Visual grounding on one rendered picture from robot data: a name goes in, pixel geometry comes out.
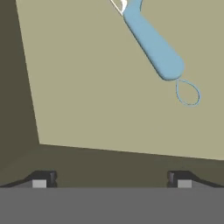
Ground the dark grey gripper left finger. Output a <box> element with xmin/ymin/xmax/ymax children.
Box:
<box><xmin>0</xmin><ymin>170</ymin><xmax>58</xmax><ymax>189</ymax></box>

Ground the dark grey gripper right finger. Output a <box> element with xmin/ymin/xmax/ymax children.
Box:
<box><xmin>166</xmin><ymin>170</ymin><xmax>224</xmax><ymax>189</ymax></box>

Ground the blue handled peeler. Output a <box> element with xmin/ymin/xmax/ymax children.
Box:
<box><xmin>109</xmin><ymin>0</ymin><xmax>202</xmax><ymax>107</ymax></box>

